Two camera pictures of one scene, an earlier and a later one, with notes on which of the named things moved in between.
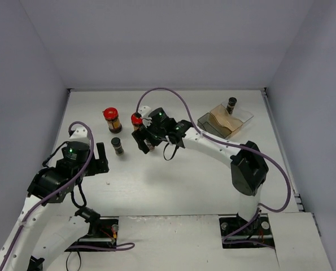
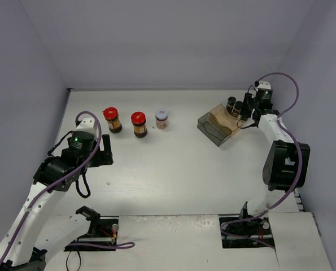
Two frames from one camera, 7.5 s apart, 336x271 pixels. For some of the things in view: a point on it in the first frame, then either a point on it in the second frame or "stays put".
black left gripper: [97, 166] to [104, 155]
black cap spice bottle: [231, 104] stays put
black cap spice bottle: [116, 142] to [236, 112]
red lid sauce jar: [136, 122] stays put
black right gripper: [144, 135] to [247, 105]
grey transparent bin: [209, 123] stays put
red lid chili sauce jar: [110, 114] stays put
